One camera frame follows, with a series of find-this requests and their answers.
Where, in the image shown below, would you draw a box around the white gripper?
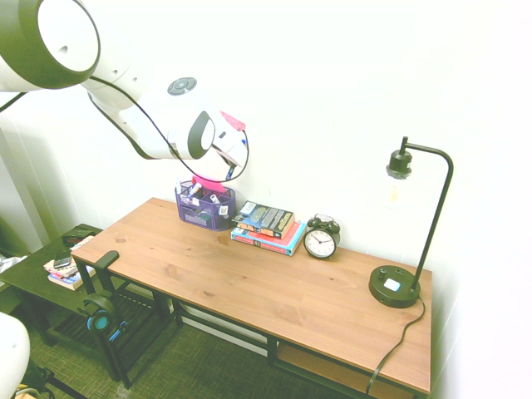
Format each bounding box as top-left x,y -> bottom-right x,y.
211,140 -> 248,170

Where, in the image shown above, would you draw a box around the pink paper sheet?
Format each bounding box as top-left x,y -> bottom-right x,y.
191,175 -> 229,196

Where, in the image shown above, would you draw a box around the purple mesh desk organizer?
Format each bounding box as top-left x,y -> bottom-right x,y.
175,185 -> 237,233

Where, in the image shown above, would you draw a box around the black paperback book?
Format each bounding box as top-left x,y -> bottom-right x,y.
231,200 -> 296,240

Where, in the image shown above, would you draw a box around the blue book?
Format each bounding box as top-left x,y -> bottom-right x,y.
230,226 -> 308,258

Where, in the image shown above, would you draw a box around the red book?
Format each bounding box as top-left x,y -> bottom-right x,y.
233,221 -> 307,251

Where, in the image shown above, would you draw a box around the black twin-bell alarm clock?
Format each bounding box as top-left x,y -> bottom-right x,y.
303,214 -> 342,261

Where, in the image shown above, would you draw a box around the black headphone hook clamp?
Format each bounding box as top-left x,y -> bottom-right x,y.
90,250 -> 121,298

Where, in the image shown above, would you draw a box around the clear light bulb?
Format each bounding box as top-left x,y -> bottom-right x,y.
384,170 -> 406,209

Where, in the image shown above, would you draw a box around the red and white booklet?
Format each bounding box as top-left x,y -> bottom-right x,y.
68,234 -> 96,253

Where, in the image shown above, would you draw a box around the white thick book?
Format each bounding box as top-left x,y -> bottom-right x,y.
47,265 -> 97,292

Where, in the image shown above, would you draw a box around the black desk lamp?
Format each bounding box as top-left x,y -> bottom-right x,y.
368,135 -> 455,309

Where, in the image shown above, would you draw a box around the black and blue headphones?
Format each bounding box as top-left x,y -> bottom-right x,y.
78,289 -> 130,343

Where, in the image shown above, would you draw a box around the pink magazine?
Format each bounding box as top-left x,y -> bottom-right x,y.
42,258 -> 80,279

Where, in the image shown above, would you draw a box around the dark side table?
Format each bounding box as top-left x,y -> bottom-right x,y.
0,224 -> 126,347

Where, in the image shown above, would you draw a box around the crinkled grey plastic bag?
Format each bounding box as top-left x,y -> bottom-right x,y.
0,254 -> 27,273

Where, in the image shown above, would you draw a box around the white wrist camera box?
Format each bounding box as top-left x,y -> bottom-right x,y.
212,117 -> 247,147

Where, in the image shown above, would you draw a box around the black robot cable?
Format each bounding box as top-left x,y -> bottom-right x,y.
0,76 -> 251,183

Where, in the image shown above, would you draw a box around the wooden desk with black frame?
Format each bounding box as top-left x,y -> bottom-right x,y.
70,197 -> 433,399

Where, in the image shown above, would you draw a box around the black lamp power cord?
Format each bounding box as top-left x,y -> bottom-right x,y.
365,296 -> 427,396

